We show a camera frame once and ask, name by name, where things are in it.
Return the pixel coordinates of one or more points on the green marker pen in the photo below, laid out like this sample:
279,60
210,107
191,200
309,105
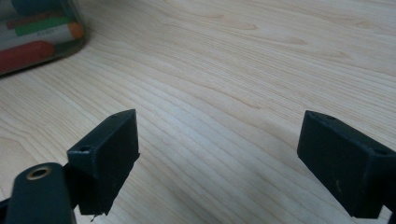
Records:
37,26

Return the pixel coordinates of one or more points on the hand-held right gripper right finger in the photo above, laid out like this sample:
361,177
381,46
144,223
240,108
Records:
342,168

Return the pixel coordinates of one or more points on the clear plastic storage box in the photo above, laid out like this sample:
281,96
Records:
71,49

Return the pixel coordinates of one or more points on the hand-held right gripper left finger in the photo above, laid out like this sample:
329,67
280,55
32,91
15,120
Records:
106,161

